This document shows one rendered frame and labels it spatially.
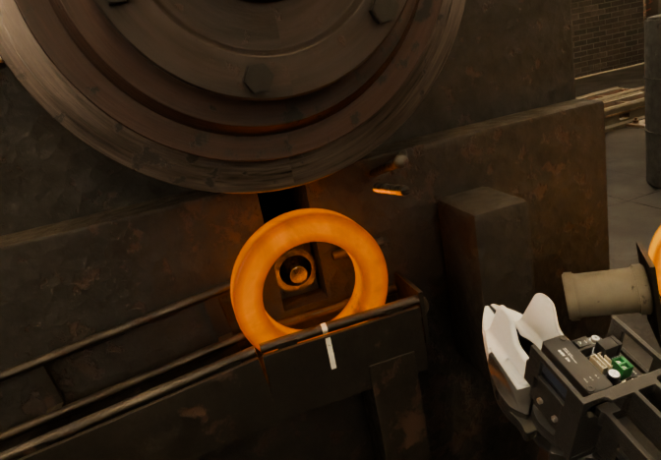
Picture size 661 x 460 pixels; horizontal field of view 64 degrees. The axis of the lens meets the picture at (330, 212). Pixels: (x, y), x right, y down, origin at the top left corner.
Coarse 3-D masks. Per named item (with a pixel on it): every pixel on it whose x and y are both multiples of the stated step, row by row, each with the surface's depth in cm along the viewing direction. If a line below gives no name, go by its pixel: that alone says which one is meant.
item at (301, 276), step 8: (296, 256) 70; (288, 264) 70; (296, 264) 69; (304, 264) 70; (280, 272) 70; (288, 272) 69; (296, 272) 69; (304, 272) 69; (288, 280) 70; (296, 280) 69; (304, 280) 70
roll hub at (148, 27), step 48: (96, 0) 39; (144, 0) 40; (192, 0) 41; (240, 0) 42; (288, 0) 43; (336, 0) 45; (144, 48) 40; (192, 48) 41; (240, 48) 43; (288, 48) 44; (336, 48) 44; (240, 96) 43; (288, 96) 44
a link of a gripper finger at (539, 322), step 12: (540, 300) 43; (516, 312) 47; (528, 312) 45; (540, 312) 44; (552, 312) 42; (516, 324) 46; (528, 324) 45; (540, 324) 44; (552, 324) 42; (528, 336) 45; (540, 336) 44; (552, 336) 43; (528, 348) 45; (540, 348) 44
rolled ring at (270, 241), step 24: (288, 216) 59; (312, 216) 58; (336, 216) 59; (264, 240) 57; (288, 240) 58; (312, 240) 59; (336, 240) 60; (360, 240) 60; (240, 264) 57; (264, 264) 58; (360, 264) 61; (384, 264) 62; (240, 288) 58; (360, 288) 63; (384, 288) 63; (240, 312) 58; (264, 312) 59; (264, 336) 60
